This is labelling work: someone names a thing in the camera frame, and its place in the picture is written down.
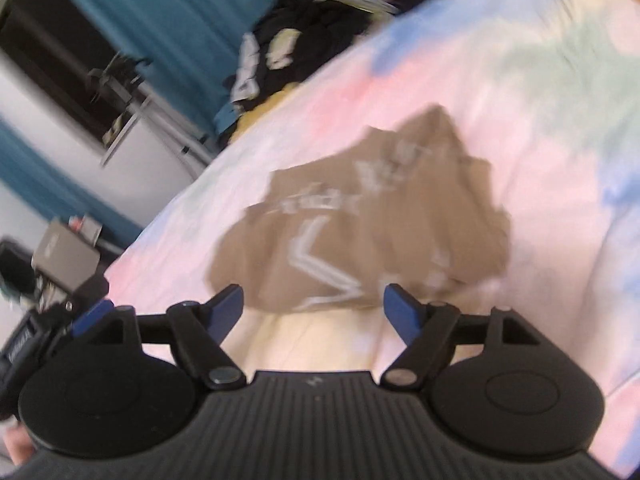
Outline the blue curtain left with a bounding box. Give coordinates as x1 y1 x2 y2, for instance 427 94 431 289
1 122 142 247

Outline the beige chair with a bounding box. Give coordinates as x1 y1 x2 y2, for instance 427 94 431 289
32 220 100 292

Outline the blue curtain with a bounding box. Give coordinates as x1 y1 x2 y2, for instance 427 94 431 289
70 0 273 134
1 122 142 247

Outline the tan printed t-shirt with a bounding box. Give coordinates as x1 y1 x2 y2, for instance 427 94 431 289
209 106 510 313

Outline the pastel tie-dye bedsheet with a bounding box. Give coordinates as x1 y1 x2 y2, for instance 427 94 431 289
107 0 639 475

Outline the garment steamer pole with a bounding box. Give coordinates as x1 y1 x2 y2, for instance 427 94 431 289
87 52 214 180

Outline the dark window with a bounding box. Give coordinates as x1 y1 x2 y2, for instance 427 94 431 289
1 0 131 148

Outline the person's hand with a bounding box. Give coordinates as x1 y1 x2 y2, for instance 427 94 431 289
3 422 35 466

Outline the blue curtain right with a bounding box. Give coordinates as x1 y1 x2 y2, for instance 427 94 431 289
70 0 273 134

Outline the cream knit item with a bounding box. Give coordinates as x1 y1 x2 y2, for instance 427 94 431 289
266 28 300 70

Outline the yellow towel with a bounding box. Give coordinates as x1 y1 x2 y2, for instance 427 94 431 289
230 82 298 143

